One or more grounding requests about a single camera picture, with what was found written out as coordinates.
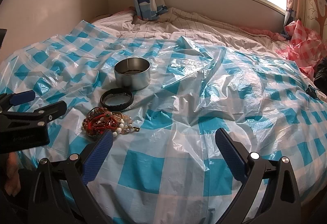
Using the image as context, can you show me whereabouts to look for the round silver metal tin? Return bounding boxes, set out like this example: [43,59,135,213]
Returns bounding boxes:
[114,58,151,91]

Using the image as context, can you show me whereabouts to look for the blue white checkered plastic sheet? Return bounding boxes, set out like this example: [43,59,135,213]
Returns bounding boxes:
[1,21,326,223]

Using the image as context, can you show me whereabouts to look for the red cord bead bracelet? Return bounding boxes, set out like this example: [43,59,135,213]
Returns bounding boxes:
[85,107,120,138]

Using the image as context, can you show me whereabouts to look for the white striped bed sheet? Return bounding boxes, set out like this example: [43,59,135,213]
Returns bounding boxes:
[92,8,289,56]

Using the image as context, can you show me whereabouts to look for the black round tin lid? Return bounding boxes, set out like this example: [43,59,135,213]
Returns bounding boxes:
[100,88,134,112]

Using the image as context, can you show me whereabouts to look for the person left hand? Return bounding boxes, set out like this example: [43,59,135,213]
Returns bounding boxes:
[4,152,20,196]

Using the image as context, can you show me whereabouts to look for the pink checkered plastic sheet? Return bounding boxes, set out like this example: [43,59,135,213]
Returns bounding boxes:
[277,20,326,81]

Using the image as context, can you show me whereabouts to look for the small black clip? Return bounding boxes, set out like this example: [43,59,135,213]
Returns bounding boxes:
[305,85,319,100]

